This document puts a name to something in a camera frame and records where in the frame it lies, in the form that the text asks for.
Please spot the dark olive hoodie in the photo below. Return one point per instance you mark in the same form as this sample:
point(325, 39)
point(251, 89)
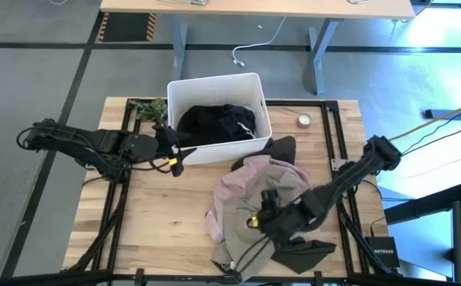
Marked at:
point(304, 254)

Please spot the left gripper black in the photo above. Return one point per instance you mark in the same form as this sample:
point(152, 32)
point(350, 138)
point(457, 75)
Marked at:
point(139, 147)

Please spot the hazard striped floor mat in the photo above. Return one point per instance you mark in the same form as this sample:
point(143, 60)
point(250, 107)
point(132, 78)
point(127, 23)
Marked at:
point(127, 27)

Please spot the black network switch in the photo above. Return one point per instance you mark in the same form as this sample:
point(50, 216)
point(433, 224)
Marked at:
point(383, 252)

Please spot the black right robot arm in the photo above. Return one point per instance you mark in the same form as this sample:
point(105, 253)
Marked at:
point(353, 175)

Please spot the black aluminium rig frame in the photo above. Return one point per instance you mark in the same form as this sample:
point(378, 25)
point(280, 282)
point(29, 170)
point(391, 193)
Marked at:
point(294, 103)

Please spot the beige garment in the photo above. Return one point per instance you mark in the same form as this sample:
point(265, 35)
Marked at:
point(238, 222)

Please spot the metal mounting plate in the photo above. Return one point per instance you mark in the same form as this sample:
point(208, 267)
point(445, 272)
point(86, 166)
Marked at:
point(339, 163)

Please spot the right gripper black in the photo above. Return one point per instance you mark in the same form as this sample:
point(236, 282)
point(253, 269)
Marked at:
point(290, 222)

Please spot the black garment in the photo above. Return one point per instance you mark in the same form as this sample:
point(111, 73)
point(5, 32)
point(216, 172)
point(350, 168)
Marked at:
point(202, 127)

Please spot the navy blue garment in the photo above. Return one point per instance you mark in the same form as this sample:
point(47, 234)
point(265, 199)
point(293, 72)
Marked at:
point(238, 119)

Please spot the pink garment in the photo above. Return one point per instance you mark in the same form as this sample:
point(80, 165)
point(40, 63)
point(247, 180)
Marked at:
point(230, 186)

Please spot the dark brown garment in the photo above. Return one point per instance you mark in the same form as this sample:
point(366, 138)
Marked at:
point(280, 151)

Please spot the white woven plastic basket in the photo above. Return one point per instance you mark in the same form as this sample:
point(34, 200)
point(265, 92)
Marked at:
point(214, 89)

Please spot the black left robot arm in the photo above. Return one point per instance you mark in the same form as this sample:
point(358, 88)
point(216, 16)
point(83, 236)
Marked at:
point(79, 143)

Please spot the small green potted plant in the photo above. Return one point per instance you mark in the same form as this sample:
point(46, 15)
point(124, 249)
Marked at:
point(149, 109)

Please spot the wooden desk with grey legs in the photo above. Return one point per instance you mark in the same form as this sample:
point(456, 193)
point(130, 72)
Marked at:
point(254, 8)

